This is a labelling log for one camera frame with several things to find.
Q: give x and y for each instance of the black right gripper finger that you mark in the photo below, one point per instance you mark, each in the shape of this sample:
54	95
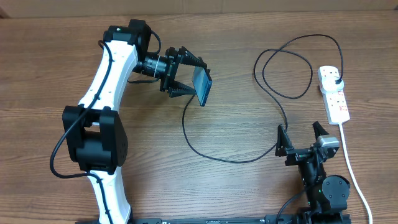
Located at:
284	146
318	130

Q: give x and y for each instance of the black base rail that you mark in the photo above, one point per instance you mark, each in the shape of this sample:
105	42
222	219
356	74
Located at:
211	221

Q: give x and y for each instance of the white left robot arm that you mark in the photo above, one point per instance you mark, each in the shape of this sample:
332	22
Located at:
94	132

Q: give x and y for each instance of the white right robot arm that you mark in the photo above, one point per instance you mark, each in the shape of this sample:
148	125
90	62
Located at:
326	195

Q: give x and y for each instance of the white power strip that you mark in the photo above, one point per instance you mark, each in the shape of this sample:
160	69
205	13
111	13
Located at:
335	103

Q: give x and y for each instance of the Galaxy S24+ smartphone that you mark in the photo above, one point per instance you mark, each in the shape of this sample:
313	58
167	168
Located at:
202	83

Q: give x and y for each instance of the white charger plug adapter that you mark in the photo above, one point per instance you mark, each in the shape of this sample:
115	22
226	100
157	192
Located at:
330	85

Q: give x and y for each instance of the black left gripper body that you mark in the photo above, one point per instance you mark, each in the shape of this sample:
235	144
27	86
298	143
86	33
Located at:
172	68

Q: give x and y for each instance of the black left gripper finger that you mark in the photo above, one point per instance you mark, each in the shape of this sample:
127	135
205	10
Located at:
179	89
187	58

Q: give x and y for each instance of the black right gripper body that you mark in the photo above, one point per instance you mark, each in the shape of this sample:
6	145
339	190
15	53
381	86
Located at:
296	157

